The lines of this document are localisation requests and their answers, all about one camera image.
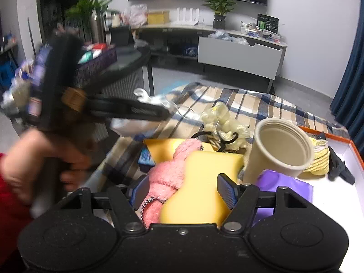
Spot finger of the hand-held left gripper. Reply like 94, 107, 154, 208
85, 93, 173, 124

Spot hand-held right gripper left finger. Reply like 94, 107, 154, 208
58, 174, 151, 234

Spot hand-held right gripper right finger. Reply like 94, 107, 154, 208
217, 173, 307, 233

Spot yellow sponge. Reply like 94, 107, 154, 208
159, 151, 245, 225

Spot pink fluffy towel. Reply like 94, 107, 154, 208
139, 139, 205, 225

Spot orange-rimmed white box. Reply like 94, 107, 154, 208
296, 124, 364, 219

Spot person's left forearm red sleeve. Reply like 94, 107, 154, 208
0, 153, 33, 265

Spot person's left hand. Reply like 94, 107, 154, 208
4, 128, 93, 207

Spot purple storage box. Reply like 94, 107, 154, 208
74, 43, 118, 84

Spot round glass table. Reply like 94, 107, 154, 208
75, 45, 156, 99

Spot steel thermos bottle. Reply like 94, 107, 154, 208
90, 11, 107, 45

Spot purple cloth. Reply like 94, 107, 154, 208
252, 169, 314, 225

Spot tall green plant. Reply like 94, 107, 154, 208
65, 0, 116, 44

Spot dark display cabinet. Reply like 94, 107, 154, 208
36, 0, 90, 44

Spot beige paper cup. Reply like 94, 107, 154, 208
244, 118, 316, 184

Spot cream lace scrunchie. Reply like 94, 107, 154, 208
201, 103, 253, 151

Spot black chair back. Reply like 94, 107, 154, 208
109, 26, 135, 46

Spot white television cabinet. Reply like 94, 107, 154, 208
133, 22, 288, 94

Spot yellow cardboard box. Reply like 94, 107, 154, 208
147, 10, 170, 25

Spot pink white plastic bag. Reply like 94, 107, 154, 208
123, 4, 149, 27

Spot plaid blanket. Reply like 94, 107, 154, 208
94, 81, 350, 188

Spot yellow knitted cloth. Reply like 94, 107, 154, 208
303, 136, 331, 175

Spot white router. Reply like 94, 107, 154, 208
175, 7, 200, 25

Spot clear plastic bags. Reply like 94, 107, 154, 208
208, 30, 250, 45

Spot white cabinet drawer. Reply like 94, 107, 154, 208
197, 35, 284, 80

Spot black cloth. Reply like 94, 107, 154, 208
316, 132, 356, 185

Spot potted plant black pot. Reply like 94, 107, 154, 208
202, 0, 244, 30

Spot clear plastic container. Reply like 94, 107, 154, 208
240, 21, 285, 43

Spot black green box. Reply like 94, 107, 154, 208
256, 13, 280, 33

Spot blue curtain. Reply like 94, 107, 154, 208
329, 33, 364, 148

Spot black hair tie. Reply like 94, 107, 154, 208
190, 131, 240, 152

